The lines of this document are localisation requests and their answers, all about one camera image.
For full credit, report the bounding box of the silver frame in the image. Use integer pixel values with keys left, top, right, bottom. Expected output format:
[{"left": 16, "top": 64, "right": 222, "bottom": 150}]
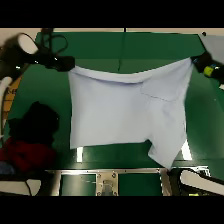
[{"left": 45, "top": 167, "right": 212, "bottom": 197}]

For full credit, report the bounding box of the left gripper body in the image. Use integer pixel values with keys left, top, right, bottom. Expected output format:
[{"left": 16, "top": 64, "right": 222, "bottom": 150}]
[{"left": 49, "top": 55, "right": 77, "bottom": 73}]

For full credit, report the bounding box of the pale blue shirt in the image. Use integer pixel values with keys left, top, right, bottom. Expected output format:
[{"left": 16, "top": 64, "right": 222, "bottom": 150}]
[{"left": 67, "top": 57, "right": 195, "bottom": 171}]

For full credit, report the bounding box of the red garment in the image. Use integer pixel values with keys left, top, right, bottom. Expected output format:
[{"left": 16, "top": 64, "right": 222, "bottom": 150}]
[{"left": 0, "top": 136, "right": 58, "bottom": 175}]

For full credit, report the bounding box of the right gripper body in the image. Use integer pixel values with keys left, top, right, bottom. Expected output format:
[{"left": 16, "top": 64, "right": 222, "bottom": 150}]
[{"left": 191, "top": 51, "right": 224, "bottom": 80}]

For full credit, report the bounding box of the black cable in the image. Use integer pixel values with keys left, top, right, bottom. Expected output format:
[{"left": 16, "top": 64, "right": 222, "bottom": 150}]
[{"left": 40, "top": 29, "right": 70, "bottom": 57}]

